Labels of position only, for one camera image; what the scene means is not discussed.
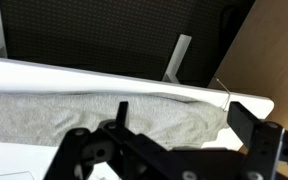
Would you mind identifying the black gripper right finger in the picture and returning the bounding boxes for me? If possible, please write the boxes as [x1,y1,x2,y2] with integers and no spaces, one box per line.
[227,101,261,148]

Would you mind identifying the grey sweatpants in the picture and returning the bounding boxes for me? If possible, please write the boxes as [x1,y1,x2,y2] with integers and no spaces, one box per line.
[0,93,228,149]

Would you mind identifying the white drawstring cord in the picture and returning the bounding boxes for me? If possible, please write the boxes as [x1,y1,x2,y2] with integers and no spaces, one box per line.
[213,76,232,112]

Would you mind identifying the white desk leg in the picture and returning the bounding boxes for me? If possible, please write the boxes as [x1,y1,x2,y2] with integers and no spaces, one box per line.
[162,34,192,84]

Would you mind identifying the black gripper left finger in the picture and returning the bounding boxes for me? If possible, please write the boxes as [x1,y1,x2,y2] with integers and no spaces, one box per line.
[116,101,129,128]

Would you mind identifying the wooden partition panel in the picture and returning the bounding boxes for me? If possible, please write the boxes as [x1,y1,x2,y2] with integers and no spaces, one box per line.
[207,0,288,180]

